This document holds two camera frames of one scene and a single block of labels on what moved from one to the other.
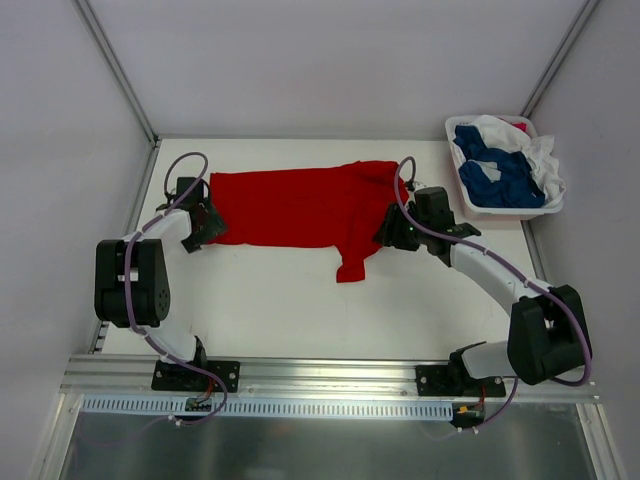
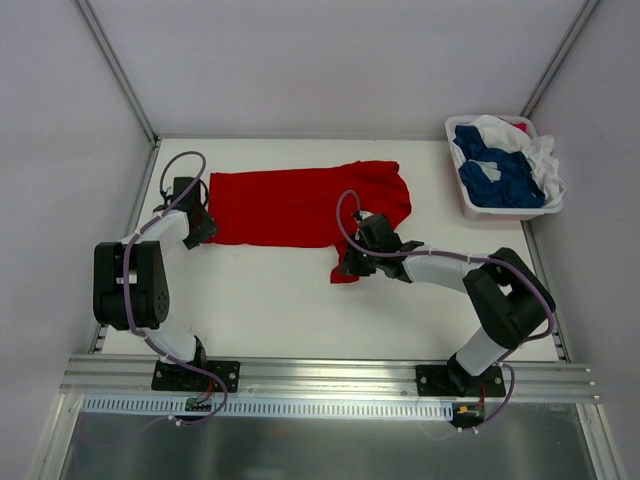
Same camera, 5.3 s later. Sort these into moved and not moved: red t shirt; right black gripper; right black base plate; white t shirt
Moved: right black gripper
Not moved: red t shirt; right black base plate; white t shirt
